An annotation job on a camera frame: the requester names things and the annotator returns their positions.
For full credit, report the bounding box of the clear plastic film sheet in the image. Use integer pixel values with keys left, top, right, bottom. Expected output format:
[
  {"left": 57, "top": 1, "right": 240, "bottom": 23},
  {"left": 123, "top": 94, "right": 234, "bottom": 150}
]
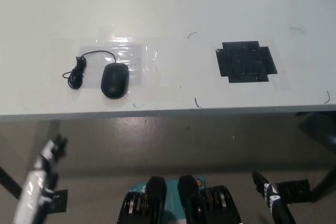
[{"left": 79, "top": 26, "right": 161, "bottom": 86}]

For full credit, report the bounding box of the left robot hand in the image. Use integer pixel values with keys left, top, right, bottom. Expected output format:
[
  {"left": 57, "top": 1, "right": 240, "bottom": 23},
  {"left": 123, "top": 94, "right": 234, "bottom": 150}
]
[{"left": 13, "top": 134, "right": 69, "bottom": 224}]

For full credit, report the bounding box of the black computer mouse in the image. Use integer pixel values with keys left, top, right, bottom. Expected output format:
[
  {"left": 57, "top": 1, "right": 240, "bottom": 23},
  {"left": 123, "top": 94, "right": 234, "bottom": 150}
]
[{"left": 100, "top": 62, "right": 130, "bottom": 100}]

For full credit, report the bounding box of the black mouse cable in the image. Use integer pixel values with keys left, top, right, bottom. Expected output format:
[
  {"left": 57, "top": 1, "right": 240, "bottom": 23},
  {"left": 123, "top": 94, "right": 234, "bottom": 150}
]
[{"left": 62, "top": 50, "right": 118, "bottom": 91}]

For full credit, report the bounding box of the black table leg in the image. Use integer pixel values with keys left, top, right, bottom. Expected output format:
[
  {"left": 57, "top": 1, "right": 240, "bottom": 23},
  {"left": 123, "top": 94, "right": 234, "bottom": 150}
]
[
  {"left": 296, "top": 112, "right": 336, "bottom": 204},
  {"left": 0, "top": 165, "right": 25, "bottom": 201}
]

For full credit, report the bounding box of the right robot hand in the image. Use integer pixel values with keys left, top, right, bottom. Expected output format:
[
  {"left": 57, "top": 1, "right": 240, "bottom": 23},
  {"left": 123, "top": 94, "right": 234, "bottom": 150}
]
[{"left": 251, "top": 171, "right": 292, "bottom": 224}]

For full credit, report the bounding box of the black tape patch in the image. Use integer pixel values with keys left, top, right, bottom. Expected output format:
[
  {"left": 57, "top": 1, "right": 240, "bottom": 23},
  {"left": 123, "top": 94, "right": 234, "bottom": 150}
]
[{"left": 215, "top": 40, "right": 278, "bottom": 84}]

